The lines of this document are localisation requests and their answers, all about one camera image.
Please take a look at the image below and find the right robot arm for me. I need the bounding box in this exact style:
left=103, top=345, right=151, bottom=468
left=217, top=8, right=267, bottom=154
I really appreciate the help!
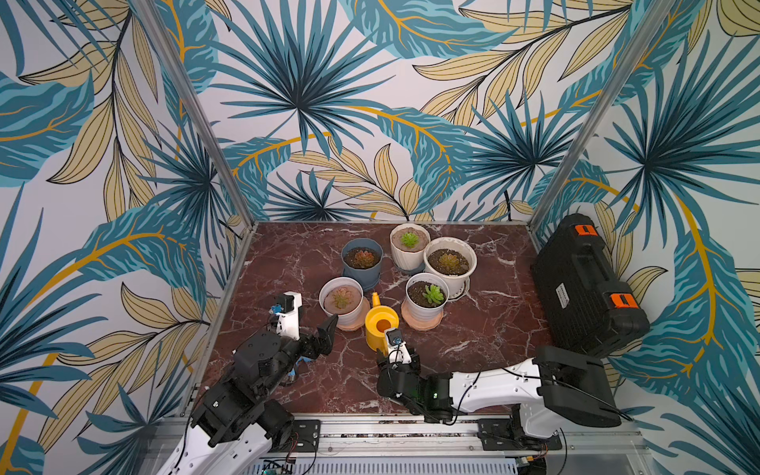
left=376, top=344, right=633, bottom=449

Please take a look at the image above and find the large white pot yellow succulent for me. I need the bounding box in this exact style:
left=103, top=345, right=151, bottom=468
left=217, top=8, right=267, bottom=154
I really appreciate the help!
left=423, top=237, right=477, bottom=301

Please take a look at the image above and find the aluminium frame post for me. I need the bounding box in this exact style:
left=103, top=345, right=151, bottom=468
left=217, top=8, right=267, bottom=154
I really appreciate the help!
left=134, top=0, right=255, bottom=232
left=528, top=1, right=674, bottom=238

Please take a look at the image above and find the yellow plastic watering can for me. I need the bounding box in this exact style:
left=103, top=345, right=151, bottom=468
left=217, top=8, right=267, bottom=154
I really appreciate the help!
left=364, top=292, right=399, bottom=355

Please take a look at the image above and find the white ribbed pot green succulent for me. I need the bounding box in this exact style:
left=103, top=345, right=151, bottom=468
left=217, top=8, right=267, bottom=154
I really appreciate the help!
left=390, top=223, right=431, bottom=275

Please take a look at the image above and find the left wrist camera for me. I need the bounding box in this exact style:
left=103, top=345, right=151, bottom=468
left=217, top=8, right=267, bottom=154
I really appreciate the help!
left=269, top=292, right=303, bottom=340

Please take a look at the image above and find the black tool case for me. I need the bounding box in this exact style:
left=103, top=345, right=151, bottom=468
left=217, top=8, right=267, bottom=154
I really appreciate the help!
left=530, top=214, right=650, bottom=358

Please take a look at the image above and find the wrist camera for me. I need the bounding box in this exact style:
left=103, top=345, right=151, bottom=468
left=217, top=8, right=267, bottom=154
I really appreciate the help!
left=269, top=292, right=303, bottom=340
left=384, top=328, right=412, bottom=364

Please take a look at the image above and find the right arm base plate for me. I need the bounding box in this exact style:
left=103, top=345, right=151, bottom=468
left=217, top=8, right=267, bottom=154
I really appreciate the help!
left=477, top=419, right=563, bottom=453

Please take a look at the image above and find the blue spray nozzle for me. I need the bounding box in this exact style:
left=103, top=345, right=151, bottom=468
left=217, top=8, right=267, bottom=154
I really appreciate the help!
left=285, top=356, right=313, bottom=385

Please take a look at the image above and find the blue pot red succulent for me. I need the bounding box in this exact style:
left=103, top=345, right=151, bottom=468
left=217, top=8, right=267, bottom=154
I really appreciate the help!
left=342, top=237, right=384, bottom=293

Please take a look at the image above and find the white pot pink succulent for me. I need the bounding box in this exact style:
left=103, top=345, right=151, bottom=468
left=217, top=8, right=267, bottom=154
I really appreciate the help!
left=319, top=277, right=370, bottom=332

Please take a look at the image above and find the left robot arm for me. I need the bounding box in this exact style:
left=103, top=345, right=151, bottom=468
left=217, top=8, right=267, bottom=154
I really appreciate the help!
left=158, top=315, right=338, bottom=474

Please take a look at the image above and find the left aluminium frame post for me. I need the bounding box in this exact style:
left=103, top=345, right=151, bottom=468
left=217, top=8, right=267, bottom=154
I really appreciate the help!
left=134, top=0, right=255, bottom=232

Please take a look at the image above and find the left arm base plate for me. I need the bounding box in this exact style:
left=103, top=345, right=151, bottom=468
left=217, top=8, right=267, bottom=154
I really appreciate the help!
left=272, top=420, right=322, bottom=454

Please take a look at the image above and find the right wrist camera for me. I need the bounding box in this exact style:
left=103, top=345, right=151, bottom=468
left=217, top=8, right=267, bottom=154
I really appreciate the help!
left=384, top=328, right=412, bottom=364

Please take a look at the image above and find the right aluminium frame post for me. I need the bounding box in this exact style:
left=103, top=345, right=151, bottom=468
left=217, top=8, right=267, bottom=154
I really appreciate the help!
left=528, top=1, right=674, bottom=238

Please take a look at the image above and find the small white pot green succulent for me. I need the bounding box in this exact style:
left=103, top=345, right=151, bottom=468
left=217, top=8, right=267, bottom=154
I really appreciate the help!
left=401, top=272, right=449, bottom=332

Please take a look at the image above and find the aluminium front rail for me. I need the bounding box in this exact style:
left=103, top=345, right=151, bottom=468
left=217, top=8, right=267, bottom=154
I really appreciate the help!
left=141, top=414, right=648, bottom=475

